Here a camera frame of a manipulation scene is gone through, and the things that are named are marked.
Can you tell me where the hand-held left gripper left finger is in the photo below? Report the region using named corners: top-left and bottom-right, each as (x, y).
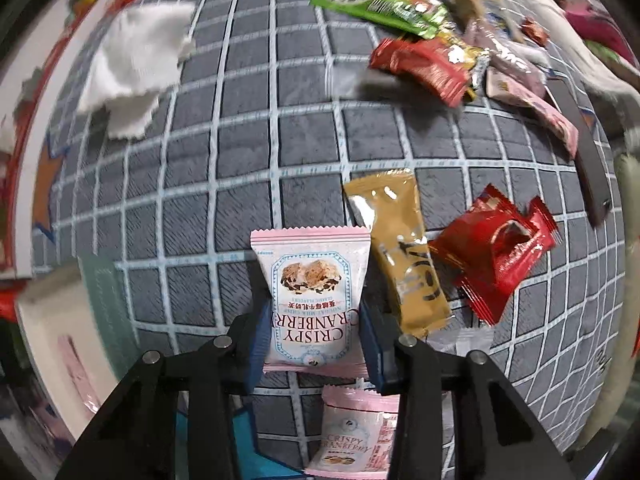
top-left (55, 302), bottom-right (275, 480)

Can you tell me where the white cloth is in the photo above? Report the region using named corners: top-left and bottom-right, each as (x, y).
top-left (77, 2), bottom-right (197, 141)

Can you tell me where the white board with red edge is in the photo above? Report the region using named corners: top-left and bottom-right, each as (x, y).
top-left (0, 10), bottom-right (121, 281)

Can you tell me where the grey checkered mat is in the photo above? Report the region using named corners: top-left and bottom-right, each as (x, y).
top-left (30, 0), bottom-right (626, 480)

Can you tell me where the small gold snack packet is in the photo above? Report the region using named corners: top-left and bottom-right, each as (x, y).
top-left (440, 30), bottom-right (493, 98)

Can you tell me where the mauve snack packet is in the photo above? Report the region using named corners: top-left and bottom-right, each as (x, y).
top-left (465, 17), bottom-right (548, 96)

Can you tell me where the long pale pink snack packet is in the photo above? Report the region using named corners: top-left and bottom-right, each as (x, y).
top-left (485, 67), bottom-right (580, 161)

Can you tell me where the pink cloth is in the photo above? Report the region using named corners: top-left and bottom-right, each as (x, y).
top-left (565, 5), bottom-right (636, 61)

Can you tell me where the tan snack packet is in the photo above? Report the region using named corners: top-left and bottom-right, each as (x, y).
top-left (342, 169), bottom-right (453, 339)

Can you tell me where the flat red snack packet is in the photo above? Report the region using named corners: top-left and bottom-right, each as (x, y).
top-left (369, 37), bottom-right (471, 108)

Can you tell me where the white box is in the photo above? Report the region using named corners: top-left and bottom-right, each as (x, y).
top-left (15, 260), bottom-right (141, 441)

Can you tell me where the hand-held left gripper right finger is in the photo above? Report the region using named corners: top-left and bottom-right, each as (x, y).
top-left (357, 302), bottom-right (576, 480)

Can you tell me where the black flat device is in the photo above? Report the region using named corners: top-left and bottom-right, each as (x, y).
top-left (545, 77), bottom-right (613, 228)

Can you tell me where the green snack packet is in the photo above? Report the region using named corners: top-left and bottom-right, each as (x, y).
top-left (310, 0), bottom-right (456, 41)

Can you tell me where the small brown candy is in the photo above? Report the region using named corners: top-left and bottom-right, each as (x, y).
top-left (520, 17), bottom-right (551, 46)

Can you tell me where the crumpled red snack packet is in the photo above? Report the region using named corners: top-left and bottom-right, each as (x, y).
top-left (429, 183), bottom-right (558, 326)

